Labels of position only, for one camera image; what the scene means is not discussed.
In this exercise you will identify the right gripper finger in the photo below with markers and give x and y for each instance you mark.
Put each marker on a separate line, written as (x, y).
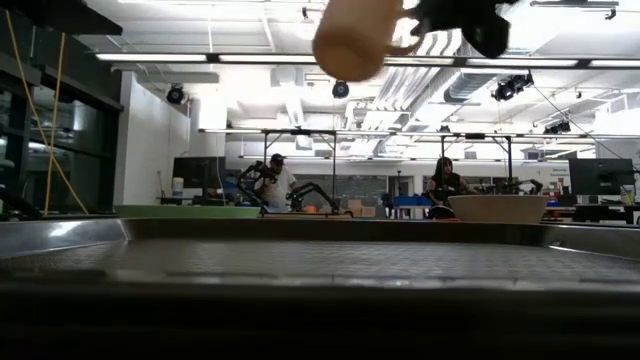
(440, 17)

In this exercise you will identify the beige bowl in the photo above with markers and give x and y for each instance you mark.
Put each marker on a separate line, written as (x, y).
(500, 209)

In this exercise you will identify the green plate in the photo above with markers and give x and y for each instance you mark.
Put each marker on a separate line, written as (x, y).
(185, 211)

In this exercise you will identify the black background robot arm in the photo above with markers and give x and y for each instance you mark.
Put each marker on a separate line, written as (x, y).
(315, 192)
(250, 180)

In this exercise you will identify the person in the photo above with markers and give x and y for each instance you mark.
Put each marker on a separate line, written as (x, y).
(277, 192)
(445, 182)

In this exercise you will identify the blue storage bin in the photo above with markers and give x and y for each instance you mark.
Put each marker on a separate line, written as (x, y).
(412, 201)

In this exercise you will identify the dark computer monitor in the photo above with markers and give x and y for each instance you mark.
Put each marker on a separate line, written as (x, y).
(600, 175)
(197, 172)

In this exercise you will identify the cardboard box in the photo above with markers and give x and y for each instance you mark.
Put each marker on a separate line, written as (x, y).
(356, 207)

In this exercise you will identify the overhead light bar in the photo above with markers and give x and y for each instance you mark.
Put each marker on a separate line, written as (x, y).
(150, 57)

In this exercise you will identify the white plastic container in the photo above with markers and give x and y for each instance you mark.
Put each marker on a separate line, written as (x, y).
(177, 187)

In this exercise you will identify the dark glass window partition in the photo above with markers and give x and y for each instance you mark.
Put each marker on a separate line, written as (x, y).
(75, 125)

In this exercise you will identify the black ceiling-hung camera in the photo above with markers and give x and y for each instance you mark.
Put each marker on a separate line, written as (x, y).
(557, 128)
(175, 95)
(340, 90)
(510, 87)

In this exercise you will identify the black background station frame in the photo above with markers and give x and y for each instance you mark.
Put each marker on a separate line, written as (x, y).
(300, 132)
(475, 136)

